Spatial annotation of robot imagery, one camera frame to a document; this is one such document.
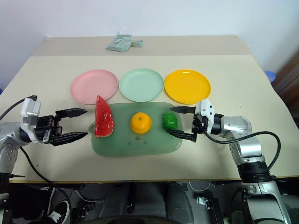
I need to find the dark rounded shape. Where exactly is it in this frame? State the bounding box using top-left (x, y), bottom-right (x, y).
top-left (167, 182), bottom-right (194, 224)

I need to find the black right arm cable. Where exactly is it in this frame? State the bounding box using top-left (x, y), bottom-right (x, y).
top-left (202, 130), bottom-right (282, 180)

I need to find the pink plate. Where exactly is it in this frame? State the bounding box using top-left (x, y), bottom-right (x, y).
top-left (70, 69), bottom-right (119, 105)

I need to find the pale green plate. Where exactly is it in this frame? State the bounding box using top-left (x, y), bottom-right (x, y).
top-left (119, 68), bottom-right (164, 103)

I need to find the blue round container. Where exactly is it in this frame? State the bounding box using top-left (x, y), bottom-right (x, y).
top-left (265, 70), bottom-right (277, 83)

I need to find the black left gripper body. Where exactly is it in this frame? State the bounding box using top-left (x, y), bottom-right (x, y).
top-left (34, 114), bottom-right (63, 144)

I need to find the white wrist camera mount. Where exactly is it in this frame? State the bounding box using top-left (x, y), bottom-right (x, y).
top-left (195, 98), bottom-right (215, 135)
top-left (20, 98), bottom-right (43, 143)

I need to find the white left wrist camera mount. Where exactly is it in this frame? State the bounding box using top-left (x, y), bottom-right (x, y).
top-left (20, 98), bottom-right (43, 143)

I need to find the red watermelon slice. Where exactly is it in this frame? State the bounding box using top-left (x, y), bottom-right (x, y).
top-left (94, 95), bottom-right (115, 140)

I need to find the orange fruit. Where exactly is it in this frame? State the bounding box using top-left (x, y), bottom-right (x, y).
top-left (129, 112), bottom-right (153, 134)

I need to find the yellow plate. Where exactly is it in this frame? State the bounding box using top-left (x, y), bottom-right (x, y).
top-left (164, 69), bottom-right (212, 105)

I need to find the black and white sneaker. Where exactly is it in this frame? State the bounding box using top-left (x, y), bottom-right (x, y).
top-left (39, 200), bottom-right (71, 224)

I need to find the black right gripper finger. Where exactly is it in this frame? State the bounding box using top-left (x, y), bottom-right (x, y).
top-left (165, 129), bottom-right (198, 143)
top-left (171, 106), bottom-right (197, 115)

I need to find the dark cabinet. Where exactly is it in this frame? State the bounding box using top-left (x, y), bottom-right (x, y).
top-left (272, 50), bottom-right (299, 130)

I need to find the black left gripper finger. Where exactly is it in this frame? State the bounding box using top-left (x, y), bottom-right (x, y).
top-left (55, 108), bottom-right (88, 122)
top-left (52, 131), bottom-right (89, 147)

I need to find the white cable loop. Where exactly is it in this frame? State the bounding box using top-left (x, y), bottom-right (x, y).
top-left (188, 179), bottom-right (212, 192)

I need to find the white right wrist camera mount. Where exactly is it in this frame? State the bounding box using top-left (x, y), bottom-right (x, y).
top-left (195, 98), bottom-right (215, 135)

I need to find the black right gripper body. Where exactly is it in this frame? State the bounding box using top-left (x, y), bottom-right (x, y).
top-left (191, 112), bottom-right (210, 135)

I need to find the pale green pouch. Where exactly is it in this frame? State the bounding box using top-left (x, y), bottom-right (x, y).
top-left (105, 32), bottom-right (144, 52)

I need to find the dark green toy vegetable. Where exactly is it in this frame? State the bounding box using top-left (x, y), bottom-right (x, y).
top-left (162, 112), bottom-right (178, 129)

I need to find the translucent green cutting board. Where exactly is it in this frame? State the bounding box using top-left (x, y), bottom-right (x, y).
top-left (88, 102), bottom-right (184, 156)

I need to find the silver metal latch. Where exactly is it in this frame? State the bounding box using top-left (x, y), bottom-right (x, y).
top-left (196, 196), bottom-right (219, 207)

